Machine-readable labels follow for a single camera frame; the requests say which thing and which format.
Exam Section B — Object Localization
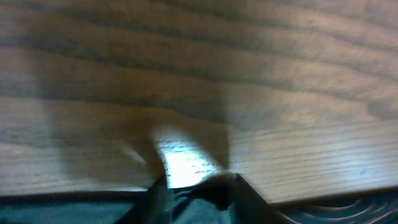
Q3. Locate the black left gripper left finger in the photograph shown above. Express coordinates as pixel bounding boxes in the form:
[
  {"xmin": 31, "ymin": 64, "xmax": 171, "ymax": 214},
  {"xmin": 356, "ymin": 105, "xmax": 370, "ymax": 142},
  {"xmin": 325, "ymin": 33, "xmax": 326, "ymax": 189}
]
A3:
[{"xmin": 114, "ymin": 175, "xmax": 171, "ymax": 224}]

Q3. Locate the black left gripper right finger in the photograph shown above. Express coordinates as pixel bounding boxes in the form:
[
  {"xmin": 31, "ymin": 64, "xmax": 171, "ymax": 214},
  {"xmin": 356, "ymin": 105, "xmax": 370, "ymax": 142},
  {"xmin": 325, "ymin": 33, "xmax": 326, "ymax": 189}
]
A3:
[{"xmin": 229, "ymin": 174, "xmax": 289, "ymax": 224}]

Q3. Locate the black cycling jersey with logos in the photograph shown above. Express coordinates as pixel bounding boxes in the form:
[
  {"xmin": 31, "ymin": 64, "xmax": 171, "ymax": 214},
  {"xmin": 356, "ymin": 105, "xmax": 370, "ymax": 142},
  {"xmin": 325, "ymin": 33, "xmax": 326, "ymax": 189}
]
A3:
[{"xmin": 1, "ymin": 175, "xmax": 397, "ymax": 224}]

